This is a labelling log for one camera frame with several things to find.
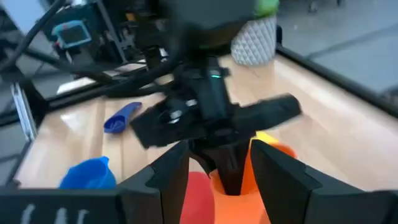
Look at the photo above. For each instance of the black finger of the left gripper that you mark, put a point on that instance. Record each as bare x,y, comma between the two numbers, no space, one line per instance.
233,168
206,155

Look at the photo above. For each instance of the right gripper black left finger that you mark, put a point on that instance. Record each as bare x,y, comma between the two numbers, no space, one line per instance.
161,193

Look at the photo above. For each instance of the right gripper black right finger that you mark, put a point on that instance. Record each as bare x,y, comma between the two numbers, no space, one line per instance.
289,193

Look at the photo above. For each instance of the red plastic measuring cup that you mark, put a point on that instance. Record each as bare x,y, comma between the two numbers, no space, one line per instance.
196,199

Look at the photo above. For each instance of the orange plastic measuring cup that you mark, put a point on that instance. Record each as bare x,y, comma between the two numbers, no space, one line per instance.
239,208

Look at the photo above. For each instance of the yellow plastic measuring cup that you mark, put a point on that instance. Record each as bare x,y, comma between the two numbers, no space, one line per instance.
265,137

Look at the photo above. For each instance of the blue plastic measuring cup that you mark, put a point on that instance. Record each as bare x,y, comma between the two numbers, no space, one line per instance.
87,175

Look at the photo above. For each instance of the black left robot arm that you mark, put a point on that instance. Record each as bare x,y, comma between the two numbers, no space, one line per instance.
199,25

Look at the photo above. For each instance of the small dark blue measuring cup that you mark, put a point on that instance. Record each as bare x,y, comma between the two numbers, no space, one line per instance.
116,124

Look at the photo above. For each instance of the succulent in white patterned pot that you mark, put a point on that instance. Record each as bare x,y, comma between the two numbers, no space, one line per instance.
253,43

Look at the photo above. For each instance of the blue-framed small display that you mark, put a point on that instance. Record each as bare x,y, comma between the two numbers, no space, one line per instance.
72,35

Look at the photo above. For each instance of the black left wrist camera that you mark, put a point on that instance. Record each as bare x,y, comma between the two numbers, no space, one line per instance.
175,113

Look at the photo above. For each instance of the black table frame rail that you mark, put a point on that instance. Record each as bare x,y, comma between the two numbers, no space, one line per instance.
342,82

